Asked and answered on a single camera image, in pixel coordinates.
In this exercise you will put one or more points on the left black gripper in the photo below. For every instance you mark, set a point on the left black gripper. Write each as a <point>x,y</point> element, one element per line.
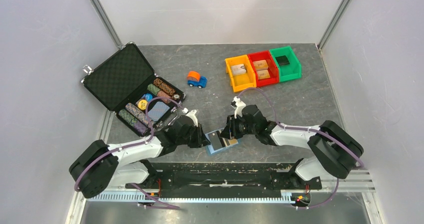
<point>201,140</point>

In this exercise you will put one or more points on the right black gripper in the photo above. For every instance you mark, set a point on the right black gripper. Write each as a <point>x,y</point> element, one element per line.
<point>230,131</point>

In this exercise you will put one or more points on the blue card holder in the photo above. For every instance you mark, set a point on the blue card holder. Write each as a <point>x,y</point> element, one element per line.
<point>209,149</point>

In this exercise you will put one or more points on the gold VIP card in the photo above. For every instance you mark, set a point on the gold VIP card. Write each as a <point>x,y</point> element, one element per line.
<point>263,74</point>

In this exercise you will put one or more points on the gold striped card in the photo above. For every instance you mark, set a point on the gold striped card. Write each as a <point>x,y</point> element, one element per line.
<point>230,142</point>

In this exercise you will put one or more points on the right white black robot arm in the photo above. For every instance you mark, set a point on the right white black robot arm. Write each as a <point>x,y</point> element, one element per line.
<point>335,152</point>

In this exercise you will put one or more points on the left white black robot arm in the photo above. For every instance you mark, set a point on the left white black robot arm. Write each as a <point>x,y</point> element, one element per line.
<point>104,165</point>

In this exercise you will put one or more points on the blue playing card deck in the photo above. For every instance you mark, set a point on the blue playing card deck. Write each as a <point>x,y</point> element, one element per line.
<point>157,111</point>

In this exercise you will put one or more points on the white card stack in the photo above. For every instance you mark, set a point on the white card stack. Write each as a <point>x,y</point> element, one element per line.
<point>238,69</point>

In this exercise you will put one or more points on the gold card in red bin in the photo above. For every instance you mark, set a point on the gold card in red bin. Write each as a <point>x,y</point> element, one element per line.
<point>260,65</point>

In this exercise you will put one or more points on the black card in green bin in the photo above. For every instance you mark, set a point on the black card in green bin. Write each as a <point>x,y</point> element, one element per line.
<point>282,61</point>

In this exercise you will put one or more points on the yellow dealer chip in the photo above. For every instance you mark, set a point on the yellow dealer chip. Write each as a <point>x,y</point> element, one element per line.
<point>142,104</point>

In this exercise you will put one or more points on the blue orange toy car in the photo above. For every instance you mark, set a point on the blue orange toy car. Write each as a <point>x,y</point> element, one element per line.
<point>194,79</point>

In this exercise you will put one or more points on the yellow storage bin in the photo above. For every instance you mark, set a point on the yellow storage bin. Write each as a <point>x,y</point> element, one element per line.
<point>241,82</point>

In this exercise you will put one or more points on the red storage bin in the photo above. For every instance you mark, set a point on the red storage bin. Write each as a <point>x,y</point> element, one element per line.
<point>273,70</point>

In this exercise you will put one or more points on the black poker chip case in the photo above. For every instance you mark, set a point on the black poker chip case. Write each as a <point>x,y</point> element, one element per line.
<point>125,78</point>

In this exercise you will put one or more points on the green storage bin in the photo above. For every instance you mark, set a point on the green storage bin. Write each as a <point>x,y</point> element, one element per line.
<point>289,67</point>

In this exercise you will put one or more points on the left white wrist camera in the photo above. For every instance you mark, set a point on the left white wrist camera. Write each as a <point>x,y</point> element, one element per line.
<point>191,114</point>

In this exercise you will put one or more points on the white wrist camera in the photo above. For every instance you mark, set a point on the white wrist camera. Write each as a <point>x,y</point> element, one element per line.
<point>191,114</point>
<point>238,106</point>

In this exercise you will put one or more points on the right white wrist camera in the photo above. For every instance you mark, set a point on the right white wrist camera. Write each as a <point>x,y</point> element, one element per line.
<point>238,106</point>

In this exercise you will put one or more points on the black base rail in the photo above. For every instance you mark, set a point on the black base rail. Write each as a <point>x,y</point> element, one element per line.
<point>225,180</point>

